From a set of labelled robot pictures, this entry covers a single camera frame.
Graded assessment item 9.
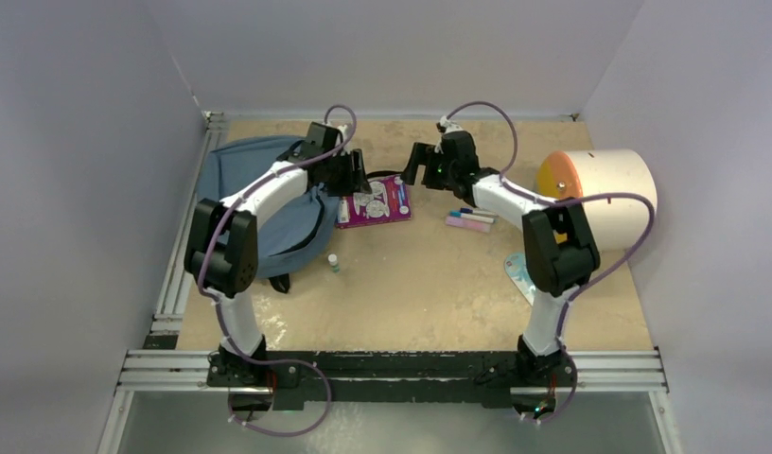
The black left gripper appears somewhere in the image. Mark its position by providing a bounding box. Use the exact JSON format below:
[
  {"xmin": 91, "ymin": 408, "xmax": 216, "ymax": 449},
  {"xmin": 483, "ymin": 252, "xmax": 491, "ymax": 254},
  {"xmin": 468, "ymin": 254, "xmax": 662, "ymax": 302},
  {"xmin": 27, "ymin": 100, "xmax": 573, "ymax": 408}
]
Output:
[{"xmin": 322, "ymin": 149, "xmax": 369, "ymax": 197}]

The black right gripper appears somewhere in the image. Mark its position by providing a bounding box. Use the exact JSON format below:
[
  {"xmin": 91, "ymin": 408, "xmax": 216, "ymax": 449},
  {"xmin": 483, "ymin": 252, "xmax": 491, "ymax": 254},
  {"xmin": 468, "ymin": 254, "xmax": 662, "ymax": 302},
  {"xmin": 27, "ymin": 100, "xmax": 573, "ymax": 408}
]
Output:
[{"xmin": 399, "ymin": 143, "xmax": 456, "ymax": 193}]

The purple activity booklet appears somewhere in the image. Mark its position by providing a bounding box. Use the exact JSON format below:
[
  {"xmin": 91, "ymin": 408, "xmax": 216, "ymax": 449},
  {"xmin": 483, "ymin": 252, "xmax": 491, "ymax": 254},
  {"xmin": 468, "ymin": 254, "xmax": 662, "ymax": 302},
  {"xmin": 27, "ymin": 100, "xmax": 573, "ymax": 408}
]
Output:
[{"xmin": 336, "ymin": 175, "xmax": 412, "ymax": 229}]

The blue student backpack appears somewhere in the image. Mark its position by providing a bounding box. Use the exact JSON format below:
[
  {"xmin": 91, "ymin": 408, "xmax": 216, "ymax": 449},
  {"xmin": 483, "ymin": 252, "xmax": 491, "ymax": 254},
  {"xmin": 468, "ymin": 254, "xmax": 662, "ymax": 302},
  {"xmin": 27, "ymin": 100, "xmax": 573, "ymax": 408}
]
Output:
[{"xmin": 196, "ymin": 134, "xmax": 403, "ymax": 294}]

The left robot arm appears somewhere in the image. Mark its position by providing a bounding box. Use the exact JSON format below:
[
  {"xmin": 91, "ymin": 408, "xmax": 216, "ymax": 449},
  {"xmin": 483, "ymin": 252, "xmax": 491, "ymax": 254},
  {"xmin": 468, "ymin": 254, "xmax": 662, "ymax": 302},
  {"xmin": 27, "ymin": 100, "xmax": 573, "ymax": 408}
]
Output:
[{"xmin": 184, "ymin": 122, "xmax": 364, "ymax": 387}]

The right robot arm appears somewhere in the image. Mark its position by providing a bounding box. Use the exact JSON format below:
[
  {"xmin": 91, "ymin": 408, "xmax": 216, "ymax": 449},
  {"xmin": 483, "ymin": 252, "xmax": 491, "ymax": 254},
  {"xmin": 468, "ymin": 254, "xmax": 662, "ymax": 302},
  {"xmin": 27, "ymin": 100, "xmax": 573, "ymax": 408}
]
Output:
[{"xmin": 401, "ymin": 131, "xmax": 601, "ymax": 385}]

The blister pack with scissors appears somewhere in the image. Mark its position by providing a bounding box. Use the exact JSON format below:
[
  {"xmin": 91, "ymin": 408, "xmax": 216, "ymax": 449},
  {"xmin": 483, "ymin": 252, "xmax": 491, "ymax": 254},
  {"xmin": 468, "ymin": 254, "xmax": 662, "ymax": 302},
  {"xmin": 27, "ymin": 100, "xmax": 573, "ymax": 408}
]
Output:
[{"xmin": 504, "ymin": 253, "xmax": 536, "ymax": 306}]

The light blue white marker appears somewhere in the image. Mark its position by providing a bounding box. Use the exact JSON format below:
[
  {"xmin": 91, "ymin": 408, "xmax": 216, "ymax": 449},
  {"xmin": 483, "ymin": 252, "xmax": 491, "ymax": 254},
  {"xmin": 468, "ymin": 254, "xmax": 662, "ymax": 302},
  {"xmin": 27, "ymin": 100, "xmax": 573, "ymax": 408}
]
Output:
[{"xmin": 448, "ymin": 211, "xmax": 496, "ymax": 224}]

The blue capped white marker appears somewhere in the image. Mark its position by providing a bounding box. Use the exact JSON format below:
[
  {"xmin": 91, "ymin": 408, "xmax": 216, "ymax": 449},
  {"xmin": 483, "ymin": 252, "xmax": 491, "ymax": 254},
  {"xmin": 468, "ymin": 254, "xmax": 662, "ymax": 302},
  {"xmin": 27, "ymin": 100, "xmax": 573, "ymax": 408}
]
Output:
[{"xmin": 459, "ymin": 207, "xmax": 498, "ymax": 218}]

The small glue bottle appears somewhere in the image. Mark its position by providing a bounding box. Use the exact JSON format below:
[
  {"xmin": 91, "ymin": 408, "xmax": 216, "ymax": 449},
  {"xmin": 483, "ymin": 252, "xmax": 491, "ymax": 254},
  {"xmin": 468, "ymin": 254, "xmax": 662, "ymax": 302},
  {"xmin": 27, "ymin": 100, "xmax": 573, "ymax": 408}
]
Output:
[{"xmin": 327, "ymin": 253, "xmax": 341, "ymax": 273}]

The cream cylinder with orange face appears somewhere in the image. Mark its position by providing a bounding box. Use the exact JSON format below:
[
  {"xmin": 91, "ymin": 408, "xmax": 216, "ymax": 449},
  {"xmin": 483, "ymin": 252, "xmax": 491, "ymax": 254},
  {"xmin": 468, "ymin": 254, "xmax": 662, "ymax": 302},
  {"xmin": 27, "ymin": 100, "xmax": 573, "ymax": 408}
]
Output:
[{"xmin": 534, "ymin": 149, "xmax": 658, "ymax": 252}]

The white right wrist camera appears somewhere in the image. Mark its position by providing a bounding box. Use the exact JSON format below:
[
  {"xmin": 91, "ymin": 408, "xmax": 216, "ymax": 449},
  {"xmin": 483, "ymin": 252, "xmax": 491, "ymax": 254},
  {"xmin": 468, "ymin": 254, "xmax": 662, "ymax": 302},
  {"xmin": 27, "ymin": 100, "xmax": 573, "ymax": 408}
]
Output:
[{"xmin": 436, "ymin": 115, "xmax": 465, "ymax": 136}]

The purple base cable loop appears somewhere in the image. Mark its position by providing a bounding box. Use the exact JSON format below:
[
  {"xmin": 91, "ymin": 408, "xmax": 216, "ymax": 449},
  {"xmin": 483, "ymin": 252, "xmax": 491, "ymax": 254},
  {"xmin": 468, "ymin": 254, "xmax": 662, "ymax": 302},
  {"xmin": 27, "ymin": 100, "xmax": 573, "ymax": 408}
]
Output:
[{"xmin": 225, "ymin": 358, "xmax": 333, "ymax": 438}]

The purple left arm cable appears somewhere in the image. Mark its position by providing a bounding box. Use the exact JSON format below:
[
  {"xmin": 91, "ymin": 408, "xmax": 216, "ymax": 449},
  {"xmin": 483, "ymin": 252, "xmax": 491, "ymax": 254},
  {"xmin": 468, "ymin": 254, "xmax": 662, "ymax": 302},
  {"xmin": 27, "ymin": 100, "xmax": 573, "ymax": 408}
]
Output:
[{"xmin": 196, "ymin": 103, "xmax": 359, "ymax": 377}]

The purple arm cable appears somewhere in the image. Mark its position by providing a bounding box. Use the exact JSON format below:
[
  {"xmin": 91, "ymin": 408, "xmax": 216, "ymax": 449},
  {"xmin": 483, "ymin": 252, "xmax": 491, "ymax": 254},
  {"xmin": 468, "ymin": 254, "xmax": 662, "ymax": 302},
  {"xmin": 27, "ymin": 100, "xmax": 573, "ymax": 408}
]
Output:
[
  {"xmin": 196, "ymin": 103, "xmax": 359, "ymax": 377},
  {"xmin": 441, "ymin": 101, "xmax": 657, "ymax": 425}
]

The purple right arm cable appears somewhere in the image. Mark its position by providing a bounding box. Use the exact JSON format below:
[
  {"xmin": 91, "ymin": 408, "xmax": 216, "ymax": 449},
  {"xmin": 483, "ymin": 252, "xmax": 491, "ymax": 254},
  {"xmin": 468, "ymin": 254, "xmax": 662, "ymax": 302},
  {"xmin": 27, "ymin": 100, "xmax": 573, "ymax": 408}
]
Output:
[{"xmin": 441, "ymin": 101, "xmax": 657, "ymax": 425}]

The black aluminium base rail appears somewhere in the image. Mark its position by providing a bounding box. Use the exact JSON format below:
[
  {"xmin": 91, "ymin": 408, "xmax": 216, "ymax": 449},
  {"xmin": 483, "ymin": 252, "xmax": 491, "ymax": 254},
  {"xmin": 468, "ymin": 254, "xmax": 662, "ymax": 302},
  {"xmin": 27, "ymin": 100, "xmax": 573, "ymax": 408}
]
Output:
[{"xmin": 117, "ymin": 350, "xmax": 668, "ymax": 412}]

